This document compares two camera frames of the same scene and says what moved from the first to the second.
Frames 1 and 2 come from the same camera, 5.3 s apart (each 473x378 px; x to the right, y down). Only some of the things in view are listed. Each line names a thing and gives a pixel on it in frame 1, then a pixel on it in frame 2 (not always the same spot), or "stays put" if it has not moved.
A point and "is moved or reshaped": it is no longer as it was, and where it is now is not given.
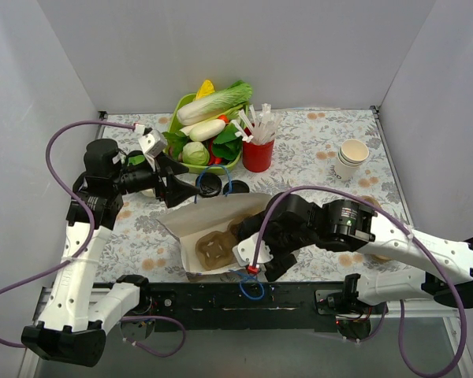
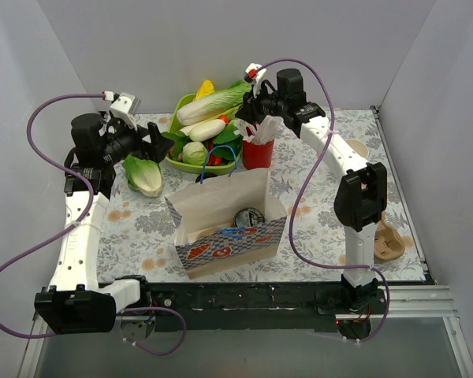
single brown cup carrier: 214,249 -> 195,236
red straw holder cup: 257,157 stays put
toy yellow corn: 205,90 stays put
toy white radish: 206,129 stays put
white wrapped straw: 258,129 stays put
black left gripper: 163,183 -> 145,138
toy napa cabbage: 210,107 stays put
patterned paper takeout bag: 206,213 is moved or reshaped
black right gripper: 278,244 -> 251,107
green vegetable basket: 214,168 stays put
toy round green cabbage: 195,153 stays put
